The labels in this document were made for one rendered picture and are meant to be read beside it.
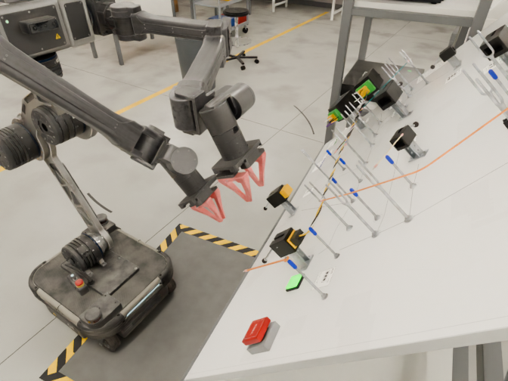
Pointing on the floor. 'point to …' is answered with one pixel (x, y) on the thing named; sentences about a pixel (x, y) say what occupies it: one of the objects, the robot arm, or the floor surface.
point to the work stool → (237, 31)
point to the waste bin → (187, 54)
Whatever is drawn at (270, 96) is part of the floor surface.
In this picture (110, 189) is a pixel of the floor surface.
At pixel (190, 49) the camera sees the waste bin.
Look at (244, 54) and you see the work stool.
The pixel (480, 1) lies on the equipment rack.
